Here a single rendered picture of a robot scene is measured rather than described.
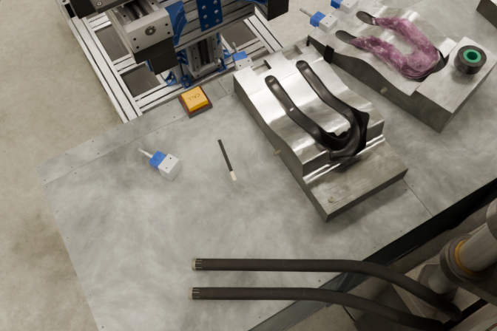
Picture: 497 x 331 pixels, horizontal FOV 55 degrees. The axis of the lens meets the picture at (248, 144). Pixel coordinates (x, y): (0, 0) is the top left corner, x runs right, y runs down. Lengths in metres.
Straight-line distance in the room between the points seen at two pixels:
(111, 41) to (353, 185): 1.60
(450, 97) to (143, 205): 0.89
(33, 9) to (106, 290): 2.16
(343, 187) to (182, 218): 0.44
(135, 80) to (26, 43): 0.86
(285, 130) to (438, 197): 0.45
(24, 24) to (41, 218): 1.22
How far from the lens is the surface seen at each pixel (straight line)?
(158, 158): 1.36
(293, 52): 1.51
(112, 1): 1.48
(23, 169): 2.53
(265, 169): 1.36
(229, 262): 1.21
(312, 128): 1.29
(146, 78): 2.33
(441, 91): 1.44
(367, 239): 1.31
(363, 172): 1.31
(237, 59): 1.52
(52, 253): 2.30
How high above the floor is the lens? 2.02
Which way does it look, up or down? 61 degrees down
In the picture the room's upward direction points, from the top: 4 degrees counter-clockwise
